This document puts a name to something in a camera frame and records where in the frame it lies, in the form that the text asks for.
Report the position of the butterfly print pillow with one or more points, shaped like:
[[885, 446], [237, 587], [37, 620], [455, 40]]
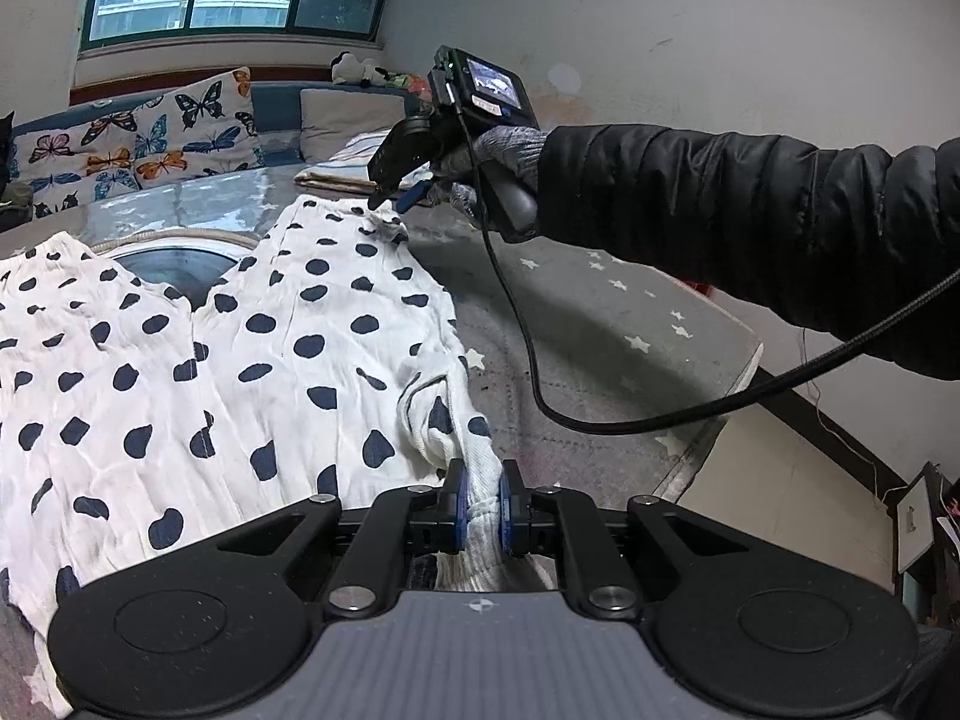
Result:
[[142, 136]]

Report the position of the person's right hand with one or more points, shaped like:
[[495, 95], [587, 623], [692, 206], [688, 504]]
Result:
[[507, 153]]

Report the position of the white navy-spotted pants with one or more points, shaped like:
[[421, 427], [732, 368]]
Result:
[[225, 390]]

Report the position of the white framed panel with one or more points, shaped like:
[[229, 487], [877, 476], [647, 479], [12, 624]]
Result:
[[916, 519]]

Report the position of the blue padded headboard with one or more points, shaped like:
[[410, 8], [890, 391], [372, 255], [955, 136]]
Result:
[[276, 114]]

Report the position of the grey pillow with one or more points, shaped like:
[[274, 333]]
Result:
[[352, 118]]

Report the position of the dark object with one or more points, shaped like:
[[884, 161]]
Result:
[[7, 165]]

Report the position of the person's right forearm black sleeve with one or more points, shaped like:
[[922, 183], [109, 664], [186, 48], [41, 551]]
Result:
[[750, 225]]

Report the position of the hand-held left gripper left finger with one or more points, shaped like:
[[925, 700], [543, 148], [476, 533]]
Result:
[[458, 511]]

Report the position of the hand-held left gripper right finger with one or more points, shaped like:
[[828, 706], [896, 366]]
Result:
[[505, 510]]

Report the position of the folded beige cloth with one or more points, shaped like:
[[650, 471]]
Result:
[[337, 169]]

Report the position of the black and white plush toy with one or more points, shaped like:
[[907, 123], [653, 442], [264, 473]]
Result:
[[358, 69]]

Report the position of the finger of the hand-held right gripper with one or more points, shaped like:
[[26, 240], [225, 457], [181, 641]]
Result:
[[414, 198], [390, 159]]

